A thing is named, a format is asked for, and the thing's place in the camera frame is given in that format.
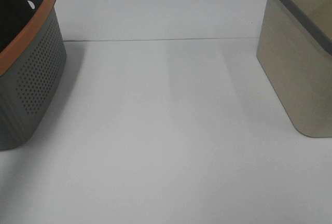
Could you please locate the dark navy towel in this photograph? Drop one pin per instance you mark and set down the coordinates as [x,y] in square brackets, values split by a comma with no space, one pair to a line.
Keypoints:
[15,14]

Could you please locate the beige basket grey rim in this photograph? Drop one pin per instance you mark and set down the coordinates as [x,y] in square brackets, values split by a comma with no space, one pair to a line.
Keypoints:
[294,50]

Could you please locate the grey perforated basket orange rim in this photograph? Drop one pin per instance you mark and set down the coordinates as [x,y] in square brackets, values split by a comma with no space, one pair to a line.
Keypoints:
[31,69]

